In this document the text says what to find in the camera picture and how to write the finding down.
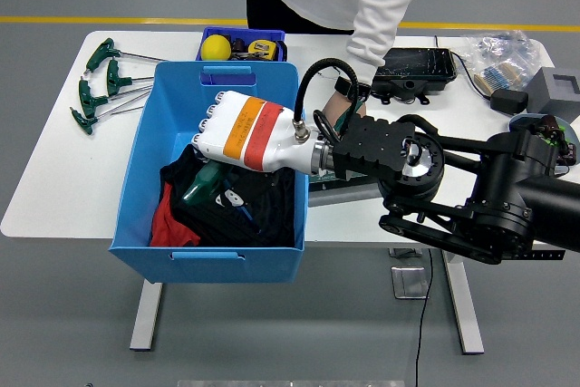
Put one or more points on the white table leg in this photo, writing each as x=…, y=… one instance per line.
x=147, y=314
x=464, y=305

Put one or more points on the grey oval parts tray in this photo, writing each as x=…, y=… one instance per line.
x=521, y=120

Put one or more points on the person's left forearm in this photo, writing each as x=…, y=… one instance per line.
x=385, y=20

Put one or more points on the yellow ball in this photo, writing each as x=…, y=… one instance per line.
x=215, y=47

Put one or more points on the dark brown small part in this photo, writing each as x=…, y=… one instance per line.
x=238, y=45

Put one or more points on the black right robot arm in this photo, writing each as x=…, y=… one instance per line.
x=498, y=178

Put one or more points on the yellow tape measure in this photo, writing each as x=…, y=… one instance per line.
x=262, y=49

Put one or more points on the taped resistor strip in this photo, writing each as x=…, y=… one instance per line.
x=484, y=82
x=507, y=73

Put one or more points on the person's left hand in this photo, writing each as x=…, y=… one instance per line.
x=333, y=108

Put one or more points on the clear plastic parts bag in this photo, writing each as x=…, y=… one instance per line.
x=494, y=49

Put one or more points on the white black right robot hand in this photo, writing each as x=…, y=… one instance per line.
x=244, y=133

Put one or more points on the green grey SATA tool rack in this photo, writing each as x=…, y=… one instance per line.
x=324, y=177

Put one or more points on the large blue plastic bin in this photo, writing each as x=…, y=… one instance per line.
x=181, y=101

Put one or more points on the black plastic case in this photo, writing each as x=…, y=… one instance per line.
x=417, y=65

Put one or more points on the black cloth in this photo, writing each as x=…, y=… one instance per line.
x=272, y=210

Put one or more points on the black wristwatch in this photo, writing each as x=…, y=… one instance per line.
x=345, y=87

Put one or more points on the grey box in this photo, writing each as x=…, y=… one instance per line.
x=544, y=88

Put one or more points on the black table control panel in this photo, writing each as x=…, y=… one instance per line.
x=550, y=254

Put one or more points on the black power adapter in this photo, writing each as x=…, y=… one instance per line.
x=508, y=100

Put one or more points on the small dark blue parts tray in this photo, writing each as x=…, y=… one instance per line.
x=240, y=33

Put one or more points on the square metal floor plate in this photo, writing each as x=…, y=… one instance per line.
x=410, y=283

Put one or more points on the red cloth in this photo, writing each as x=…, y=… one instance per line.
x=170, y=228

